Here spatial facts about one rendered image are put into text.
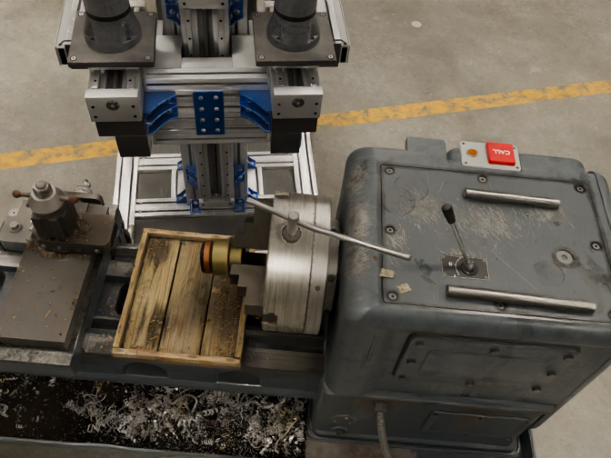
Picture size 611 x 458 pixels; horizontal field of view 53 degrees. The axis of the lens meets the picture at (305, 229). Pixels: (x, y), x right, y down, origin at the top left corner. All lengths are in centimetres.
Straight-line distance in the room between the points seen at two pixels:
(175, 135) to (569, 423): 180
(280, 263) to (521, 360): 53
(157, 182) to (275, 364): 137
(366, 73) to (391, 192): 229
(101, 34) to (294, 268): 86
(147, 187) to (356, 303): 166
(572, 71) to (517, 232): 274
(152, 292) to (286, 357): 38
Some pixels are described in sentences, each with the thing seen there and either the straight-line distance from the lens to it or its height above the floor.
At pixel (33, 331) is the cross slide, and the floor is 97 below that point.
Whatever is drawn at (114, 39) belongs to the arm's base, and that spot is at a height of 120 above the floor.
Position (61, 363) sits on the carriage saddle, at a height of 93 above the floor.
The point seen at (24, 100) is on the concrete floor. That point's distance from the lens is 351.
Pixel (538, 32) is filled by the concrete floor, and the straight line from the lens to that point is 424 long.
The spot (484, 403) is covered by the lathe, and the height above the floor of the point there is 86.
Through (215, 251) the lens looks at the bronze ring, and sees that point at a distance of 138.
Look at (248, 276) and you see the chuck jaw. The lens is 136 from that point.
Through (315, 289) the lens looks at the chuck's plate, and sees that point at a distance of 126.
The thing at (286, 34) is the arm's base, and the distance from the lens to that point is 176.
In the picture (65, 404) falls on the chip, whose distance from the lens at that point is 186.
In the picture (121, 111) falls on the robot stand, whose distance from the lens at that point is 176.
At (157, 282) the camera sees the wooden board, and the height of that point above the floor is 89.
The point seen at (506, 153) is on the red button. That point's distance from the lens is 148.
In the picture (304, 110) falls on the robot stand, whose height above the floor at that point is 106.
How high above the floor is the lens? 226
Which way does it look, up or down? 54 degrees down
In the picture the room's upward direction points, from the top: 7 degrees clockwise
